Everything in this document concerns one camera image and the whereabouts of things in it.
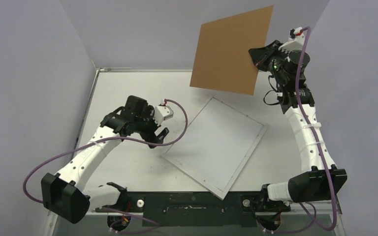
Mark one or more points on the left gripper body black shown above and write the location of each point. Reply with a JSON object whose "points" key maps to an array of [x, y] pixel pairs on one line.
{"points": [[146, 127]]}

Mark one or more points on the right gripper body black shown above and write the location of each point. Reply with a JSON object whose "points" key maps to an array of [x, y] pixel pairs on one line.
{"points": [[268, 55]]}

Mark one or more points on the white brown backing board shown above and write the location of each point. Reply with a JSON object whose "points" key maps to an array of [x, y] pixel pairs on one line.
{"points": [[222, 60]]}

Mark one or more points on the white picture frame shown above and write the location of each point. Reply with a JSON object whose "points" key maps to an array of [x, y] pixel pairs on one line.
{"points": [[192, 172]]}

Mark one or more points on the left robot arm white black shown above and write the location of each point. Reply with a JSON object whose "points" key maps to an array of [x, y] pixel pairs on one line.
{"points": [[118, 124]]}

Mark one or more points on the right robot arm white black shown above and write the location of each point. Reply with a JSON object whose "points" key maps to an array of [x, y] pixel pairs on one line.
{"points": [[320, 179]]}

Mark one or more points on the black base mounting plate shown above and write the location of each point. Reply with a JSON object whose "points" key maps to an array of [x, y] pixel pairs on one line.
{"points": [[196, 209]]}

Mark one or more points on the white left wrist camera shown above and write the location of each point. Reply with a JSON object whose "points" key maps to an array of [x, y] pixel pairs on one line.
{"points": [[162, 112]]}

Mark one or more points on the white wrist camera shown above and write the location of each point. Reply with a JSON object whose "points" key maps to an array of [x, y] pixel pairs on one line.
{"points": [[295, 42], [162, 112]]}

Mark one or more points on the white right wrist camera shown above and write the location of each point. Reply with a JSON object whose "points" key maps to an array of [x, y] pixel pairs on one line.
{"points": [[295, 42]]}

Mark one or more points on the aluminium front rail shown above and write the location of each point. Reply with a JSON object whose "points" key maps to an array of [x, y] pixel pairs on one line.
{"points": [[73, 205]]}

